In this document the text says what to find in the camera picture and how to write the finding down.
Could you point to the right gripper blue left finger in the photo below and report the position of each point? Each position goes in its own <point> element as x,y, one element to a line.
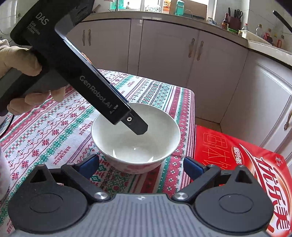
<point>88,166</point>

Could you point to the knife block with knives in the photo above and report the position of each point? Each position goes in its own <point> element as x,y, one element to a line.
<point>235,19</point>

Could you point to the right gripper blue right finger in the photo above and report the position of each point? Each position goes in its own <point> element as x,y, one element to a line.
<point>193,168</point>

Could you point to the white kitchen cabinets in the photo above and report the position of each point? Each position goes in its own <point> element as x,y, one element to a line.
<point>247,93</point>

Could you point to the gloved left hand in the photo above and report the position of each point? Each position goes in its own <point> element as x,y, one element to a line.
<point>15,84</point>

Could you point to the teal bottle on counter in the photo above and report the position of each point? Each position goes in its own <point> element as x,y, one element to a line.
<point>179,11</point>

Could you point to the white floral bowl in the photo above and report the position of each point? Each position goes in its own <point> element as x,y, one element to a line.
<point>137,154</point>

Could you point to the patterned tablecloth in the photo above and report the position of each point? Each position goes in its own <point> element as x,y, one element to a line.
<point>57,133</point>

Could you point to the brown cardboard on counter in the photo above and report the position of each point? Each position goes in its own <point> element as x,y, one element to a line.
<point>191,7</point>

